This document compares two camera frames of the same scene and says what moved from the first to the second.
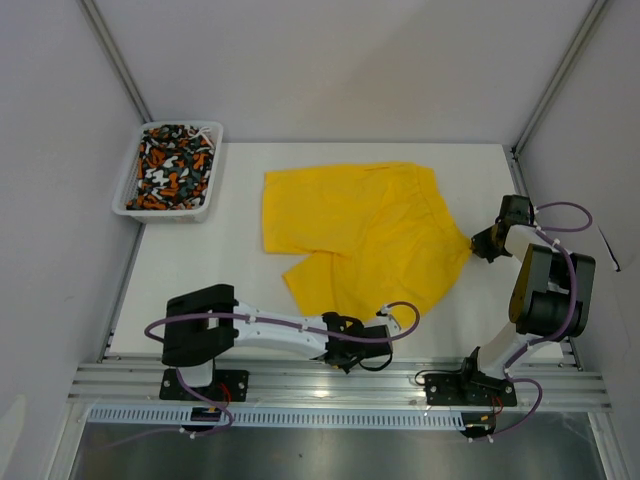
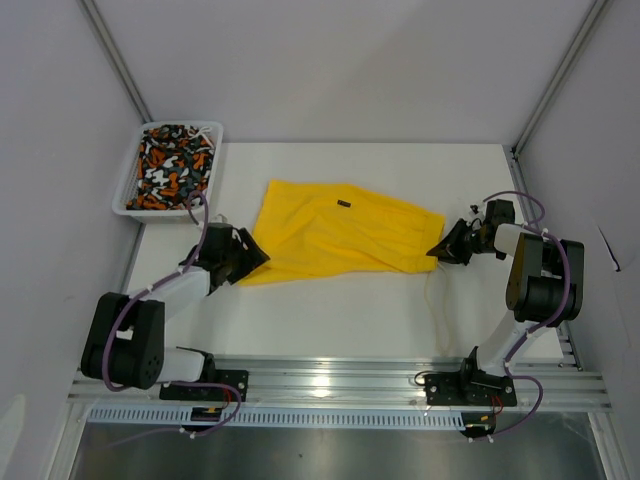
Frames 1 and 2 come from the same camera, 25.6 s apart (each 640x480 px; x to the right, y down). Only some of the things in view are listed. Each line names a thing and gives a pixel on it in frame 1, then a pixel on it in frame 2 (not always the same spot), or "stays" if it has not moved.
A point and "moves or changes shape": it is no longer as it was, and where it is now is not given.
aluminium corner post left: [109, 46] stays
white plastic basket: [182, 216] stays
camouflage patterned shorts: [173, 167] stays
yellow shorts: [393, 245] moves or changes shape
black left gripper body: [352, 360] → [231, 259]
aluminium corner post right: [573, 54] stays
